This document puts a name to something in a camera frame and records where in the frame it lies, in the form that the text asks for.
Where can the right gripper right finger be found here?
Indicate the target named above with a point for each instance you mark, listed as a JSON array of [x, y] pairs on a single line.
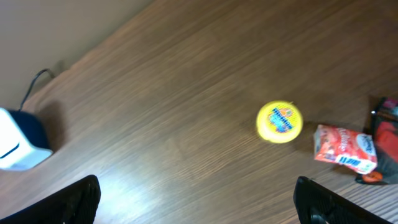
[[316, 204]]

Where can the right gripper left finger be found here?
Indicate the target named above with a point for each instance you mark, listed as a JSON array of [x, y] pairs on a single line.
[[74, 204]]

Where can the red tissue pack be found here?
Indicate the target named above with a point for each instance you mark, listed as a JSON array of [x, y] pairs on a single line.
[[345, 147]]

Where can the yellow mentos bottle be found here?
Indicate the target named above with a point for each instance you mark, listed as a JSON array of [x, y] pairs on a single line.
[[279, 122]]

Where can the white barcode scanner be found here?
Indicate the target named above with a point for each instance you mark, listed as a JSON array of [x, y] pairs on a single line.
[[24, 142]]

